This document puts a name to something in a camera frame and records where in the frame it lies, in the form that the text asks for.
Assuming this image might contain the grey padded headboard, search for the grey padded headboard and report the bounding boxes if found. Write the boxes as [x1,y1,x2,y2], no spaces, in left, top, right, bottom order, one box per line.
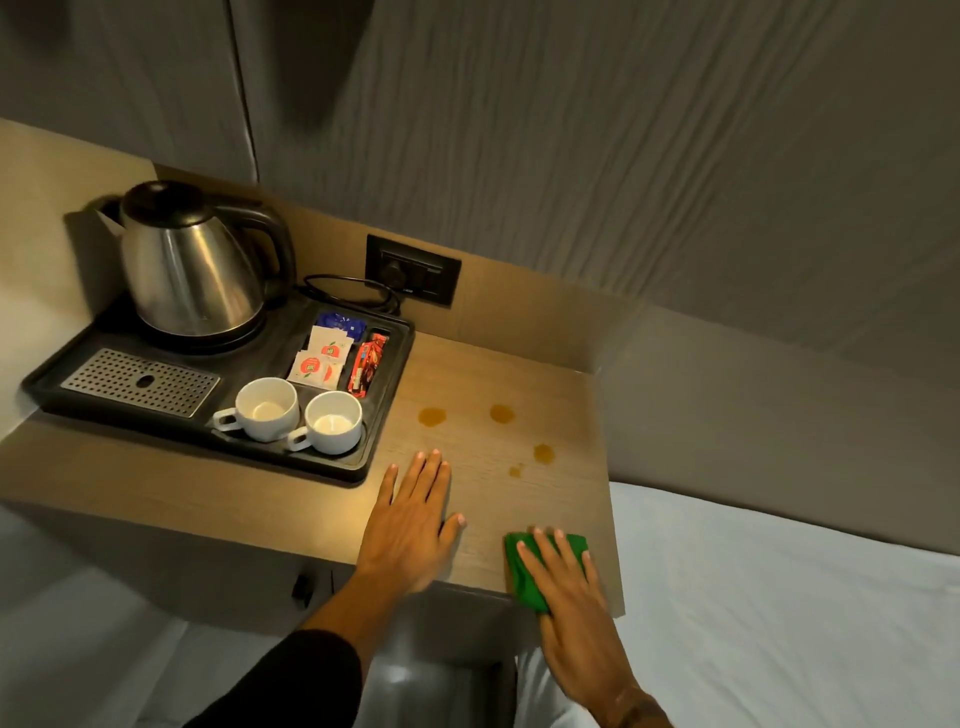
[596,300,960,560]

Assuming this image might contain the black kettle base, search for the black kettle base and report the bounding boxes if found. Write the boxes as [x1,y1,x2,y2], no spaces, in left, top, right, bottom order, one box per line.
[133,300,273,355]

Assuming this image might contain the black power cable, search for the black power cable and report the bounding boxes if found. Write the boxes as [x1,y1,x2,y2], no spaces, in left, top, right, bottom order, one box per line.
[300,273,407,317]

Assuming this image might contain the person's right forearm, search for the person's right forearm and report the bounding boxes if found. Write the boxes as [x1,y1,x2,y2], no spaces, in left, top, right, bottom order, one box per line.
[592,675,676,728]

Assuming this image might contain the white bed sheet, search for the white bed sheet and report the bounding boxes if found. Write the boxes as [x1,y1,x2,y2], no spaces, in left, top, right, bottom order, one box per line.
[513,480,960,728]

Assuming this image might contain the white red-label tea sachet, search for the white red-label tea sachet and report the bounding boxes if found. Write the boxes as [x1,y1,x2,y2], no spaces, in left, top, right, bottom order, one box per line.
[286,348,347,392]
[306,324,356,364]

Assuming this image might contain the black plastic tray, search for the black plastic tray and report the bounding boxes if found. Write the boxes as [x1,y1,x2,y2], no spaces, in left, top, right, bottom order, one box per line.
[21,288,417,487]

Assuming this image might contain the person's left forearm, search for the person's left forearm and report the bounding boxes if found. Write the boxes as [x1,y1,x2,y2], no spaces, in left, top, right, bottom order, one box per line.
[183,571,421,728]

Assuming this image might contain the perforated metal drip grate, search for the perforated metal drip grate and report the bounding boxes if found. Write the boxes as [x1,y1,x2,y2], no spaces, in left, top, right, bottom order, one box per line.
[60,347,223,420]

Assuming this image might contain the green cleaning cloth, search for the green cleaning cloth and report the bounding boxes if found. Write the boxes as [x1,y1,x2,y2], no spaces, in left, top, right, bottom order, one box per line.
[503,528,590,617]

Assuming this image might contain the red stick sachets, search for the red stick sachets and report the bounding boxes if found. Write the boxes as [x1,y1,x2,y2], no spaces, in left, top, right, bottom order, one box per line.
[345,331,390,401]

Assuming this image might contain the person's left hand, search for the person's left hand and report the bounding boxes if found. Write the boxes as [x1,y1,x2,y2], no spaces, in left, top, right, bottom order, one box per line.
[354,449,467,595]

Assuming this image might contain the person's right hand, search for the person's right hand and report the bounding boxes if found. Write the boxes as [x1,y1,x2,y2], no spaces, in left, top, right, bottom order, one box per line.
[516,528,640,708]

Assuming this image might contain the blue sachet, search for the blue sachet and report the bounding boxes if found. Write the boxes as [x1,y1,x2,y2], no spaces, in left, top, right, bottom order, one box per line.
[314,310,369,343]

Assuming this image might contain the grey waste bin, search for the grey waste bin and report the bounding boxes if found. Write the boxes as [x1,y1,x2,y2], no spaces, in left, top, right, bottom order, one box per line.
[358,651,520,728]

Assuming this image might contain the black wall socket plate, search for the black wall socket plate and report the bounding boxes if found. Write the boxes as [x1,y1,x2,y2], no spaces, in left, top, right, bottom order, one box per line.
[364,233,463,308]

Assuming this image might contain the white ceramic cup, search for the white ceramic cup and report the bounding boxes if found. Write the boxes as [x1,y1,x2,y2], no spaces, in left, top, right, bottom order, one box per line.
[286,390,367,457]
[213,376,302,444]

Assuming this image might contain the stainless steel electric kettle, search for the stainless steel electric kettle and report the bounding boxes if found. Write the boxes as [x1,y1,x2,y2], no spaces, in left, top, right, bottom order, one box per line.
[96,180,298,339]

